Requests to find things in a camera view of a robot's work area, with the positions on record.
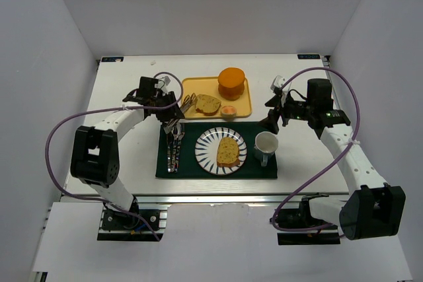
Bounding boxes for yellow plastic tray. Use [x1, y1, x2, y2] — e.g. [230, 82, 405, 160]
[182, 77, 252, 118]

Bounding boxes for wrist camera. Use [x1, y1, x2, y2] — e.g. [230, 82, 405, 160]
[270, 75, 286, 92]
[155, 76, 171, 94]

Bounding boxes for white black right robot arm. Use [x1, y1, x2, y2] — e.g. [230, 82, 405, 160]
[259, 76, 406, 240]

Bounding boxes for white blue striped plate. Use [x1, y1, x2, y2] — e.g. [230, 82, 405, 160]
[195, 127, 247, 176]

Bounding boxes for orange round bread loaf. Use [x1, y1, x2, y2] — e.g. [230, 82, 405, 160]
[217, 67, 245, 100]

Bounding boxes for blue table label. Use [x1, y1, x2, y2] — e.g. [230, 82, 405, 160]
[101, 56, 124, 63]
[297, 53, 321, 59]

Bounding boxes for knife with patterned handle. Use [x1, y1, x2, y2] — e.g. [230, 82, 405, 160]
[167, 132, 173, 173]

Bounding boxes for left blue table label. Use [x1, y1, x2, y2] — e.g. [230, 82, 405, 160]
[101, 56, 124, 63]

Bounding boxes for white blue ceramic mug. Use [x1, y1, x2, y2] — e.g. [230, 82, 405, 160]
[254, 131, 279, 167]

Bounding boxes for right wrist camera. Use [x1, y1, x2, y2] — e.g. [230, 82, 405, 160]
[270, 75, 286, 92]

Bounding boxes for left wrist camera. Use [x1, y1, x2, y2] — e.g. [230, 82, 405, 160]
[155, 76, 171, 94]

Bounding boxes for bread slice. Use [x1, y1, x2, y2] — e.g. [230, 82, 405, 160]
[217, 137, 240, 168]
[195, 94, 221, 116]

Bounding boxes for right blue table label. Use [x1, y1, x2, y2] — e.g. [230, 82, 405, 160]
[297, 53, 321, 59]

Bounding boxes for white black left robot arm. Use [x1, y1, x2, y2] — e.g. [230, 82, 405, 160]
[70, 72, 184, 213]

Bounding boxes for silver metal tongs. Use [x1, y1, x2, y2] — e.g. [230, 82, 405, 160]
[163, 93, 197, 134]

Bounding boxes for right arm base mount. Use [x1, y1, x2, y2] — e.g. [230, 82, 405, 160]
[275, 194, 341, 246]

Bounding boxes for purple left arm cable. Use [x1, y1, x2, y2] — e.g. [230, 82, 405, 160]
[44, 71, 184, 242]

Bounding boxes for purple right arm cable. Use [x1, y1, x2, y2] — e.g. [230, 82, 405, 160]
[272, 66, 361, 240]

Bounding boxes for aluminium table edge rail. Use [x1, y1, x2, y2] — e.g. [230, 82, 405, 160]
[59, 193, 348, 204]

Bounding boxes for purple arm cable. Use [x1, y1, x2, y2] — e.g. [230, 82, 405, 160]
[272, 66, 361, 240]
[44, 71, 184, 242]

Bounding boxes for dark green placemat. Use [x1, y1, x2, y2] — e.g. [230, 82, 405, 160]
[155, 122, 278, 180]

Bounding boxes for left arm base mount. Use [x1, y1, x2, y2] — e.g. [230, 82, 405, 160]
[97, 207, 167, 242]

